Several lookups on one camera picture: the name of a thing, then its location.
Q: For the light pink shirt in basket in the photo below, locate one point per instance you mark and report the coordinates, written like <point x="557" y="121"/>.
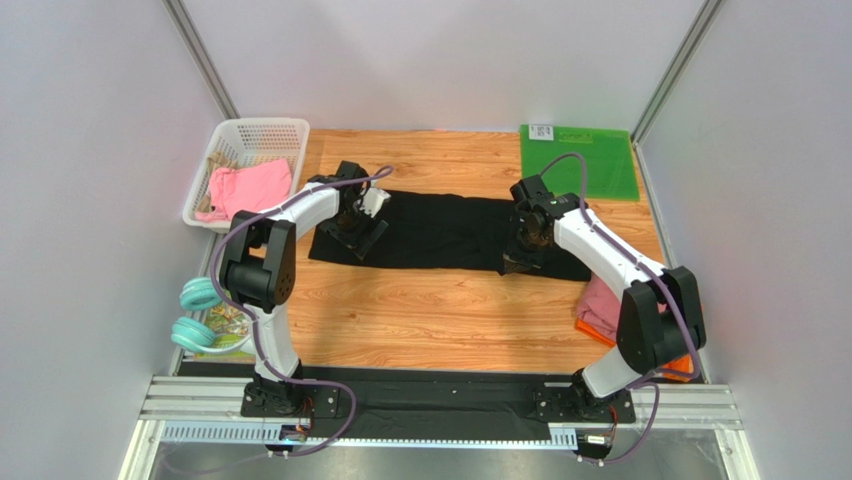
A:
<point x="255" y="188"/>

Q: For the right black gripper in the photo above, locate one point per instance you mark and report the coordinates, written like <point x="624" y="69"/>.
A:
<point x="520" y="253"/>

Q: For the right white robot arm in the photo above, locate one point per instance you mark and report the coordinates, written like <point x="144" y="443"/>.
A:
<point x="660" y="313"/>

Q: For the folded orange t shirt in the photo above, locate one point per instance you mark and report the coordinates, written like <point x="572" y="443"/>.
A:
<point x="605" y="332"/>

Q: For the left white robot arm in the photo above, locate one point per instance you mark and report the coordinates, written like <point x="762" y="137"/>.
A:
<point x="256" y="260"/>

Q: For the folded pink t shirt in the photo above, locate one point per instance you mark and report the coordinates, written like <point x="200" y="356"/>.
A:
<point x="598" y="301"/>

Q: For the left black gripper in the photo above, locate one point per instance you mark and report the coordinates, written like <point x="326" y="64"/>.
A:
<point x="359" y="241"/>

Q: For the green cutting mat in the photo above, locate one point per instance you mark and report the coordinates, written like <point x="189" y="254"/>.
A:
<point x="600" y="160"/>

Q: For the green snack bowl package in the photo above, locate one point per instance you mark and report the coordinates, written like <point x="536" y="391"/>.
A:
<point x="230" y="326"/>

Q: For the beige cloth in basket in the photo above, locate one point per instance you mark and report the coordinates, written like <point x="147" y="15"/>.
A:
<point x="218" y="168"/>

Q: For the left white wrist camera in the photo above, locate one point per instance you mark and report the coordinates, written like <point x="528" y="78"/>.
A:
<point x="373" y="201"/>

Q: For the teal headphones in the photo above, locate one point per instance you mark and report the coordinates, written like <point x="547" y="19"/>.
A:
<point x="197" y="296"/>

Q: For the white plastic basket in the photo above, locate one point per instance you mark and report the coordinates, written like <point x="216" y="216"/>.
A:
<point x="248" y="142"/>

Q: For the black floral t shirt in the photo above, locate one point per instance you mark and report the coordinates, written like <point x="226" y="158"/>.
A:
<point x="430" y="231"/>

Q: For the white label sticker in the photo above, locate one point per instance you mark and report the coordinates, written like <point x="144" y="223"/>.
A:
<point x="540" y="132"/>

